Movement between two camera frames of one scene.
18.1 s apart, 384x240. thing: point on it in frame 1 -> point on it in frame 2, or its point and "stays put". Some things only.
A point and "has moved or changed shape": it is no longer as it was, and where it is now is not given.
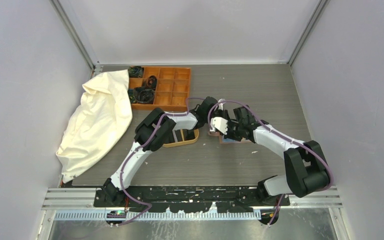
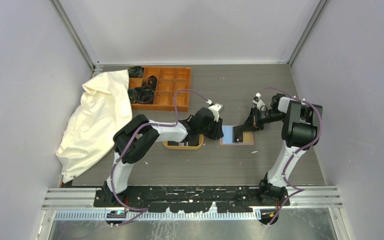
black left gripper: [225, 113] -> [217, 132]
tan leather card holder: [244, 140] stays put
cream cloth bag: [102, 117] stays put
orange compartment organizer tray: [173, 88] stays put
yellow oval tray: [183, 136] has moved or changed shape
